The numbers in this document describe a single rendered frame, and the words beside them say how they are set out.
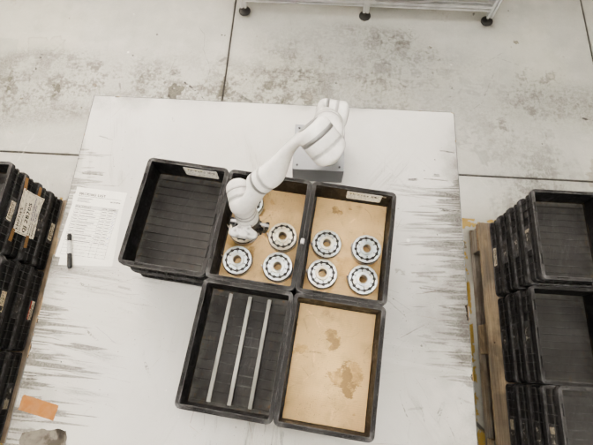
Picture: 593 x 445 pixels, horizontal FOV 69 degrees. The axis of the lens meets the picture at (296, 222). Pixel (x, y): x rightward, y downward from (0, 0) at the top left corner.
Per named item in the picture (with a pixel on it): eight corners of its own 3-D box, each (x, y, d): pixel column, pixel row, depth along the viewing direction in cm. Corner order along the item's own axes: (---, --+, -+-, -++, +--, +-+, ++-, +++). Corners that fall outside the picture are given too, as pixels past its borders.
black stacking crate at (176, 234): (159, 171, 167) (149, 158, 156) (234, 183, 165) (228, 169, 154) (130, 270, 154) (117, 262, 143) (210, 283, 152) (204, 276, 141)
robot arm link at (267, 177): (242, 176, 112) (263, 199, 114) (315, 120, 97) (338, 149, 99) (256, 160, 119) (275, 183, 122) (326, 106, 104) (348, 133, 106)
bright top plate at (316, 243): (312, 230, 154) (312, 229, 153) (341, 230, 154) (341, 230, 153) (311, 257, 150) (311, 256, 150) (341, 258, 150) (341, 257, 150)
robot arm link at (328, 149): (350, 153, 100) (350, 130, 123) (326, 120, 98) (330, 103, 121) (319, 176, 103) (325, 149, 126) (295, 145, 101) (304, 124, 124)
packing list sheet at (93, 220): (72, 186, 177) (71, 185, 176) (128, 189, 176) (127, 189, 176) (53, 264, 166) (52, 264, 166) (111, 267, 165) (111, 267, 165)
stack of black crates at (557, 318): (495, 297, 216) (529, 284, 184) (556, 301, 215) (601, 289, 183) (503, 382, 203) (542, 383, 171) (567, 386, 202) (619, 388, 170)
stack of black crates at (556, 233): (487, 222, 229) (530, 188, 187) (544, 225, 229) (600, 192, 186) (494, 297, 216) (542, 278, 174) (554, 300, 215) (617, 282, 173)
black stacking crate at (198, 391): (211, 284, 152) (205, 278, 141) (294, 297, 150) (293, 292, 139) (183, 404, 139) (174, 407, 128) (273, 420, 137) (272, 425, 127)
